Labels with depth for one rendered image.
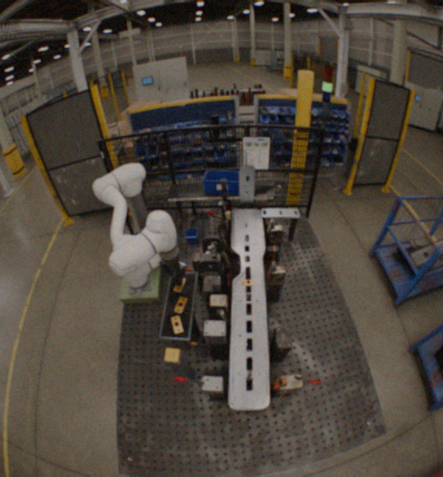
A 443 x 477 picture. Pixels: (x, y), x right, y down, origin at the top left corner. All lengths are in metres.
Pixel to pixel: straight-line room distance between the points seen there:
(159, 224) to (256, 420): 1.15
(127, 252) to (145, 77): 7.17
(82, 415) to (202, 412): 1.44
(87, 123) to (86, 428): 3.34
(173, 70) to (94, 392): 7.58
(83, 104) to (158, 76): 4.83
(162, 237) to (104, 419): 1.95
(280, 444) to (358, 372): 0.65
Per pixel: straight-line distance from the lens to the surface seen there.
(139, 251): 0.86
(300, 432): 1.50
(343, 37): 5.73
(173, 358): 1.06
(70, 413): 2.67
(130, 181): 1.37
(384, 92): 3.85
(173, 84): 7.74
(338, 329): 1.70
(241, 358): 1.20
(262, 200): 1.84
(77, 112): 3.23
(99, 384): 2.52
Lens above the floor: 2.15
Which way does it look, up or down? 46 degrees down
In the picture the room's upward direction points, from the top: 5 degrees counter-clockwise
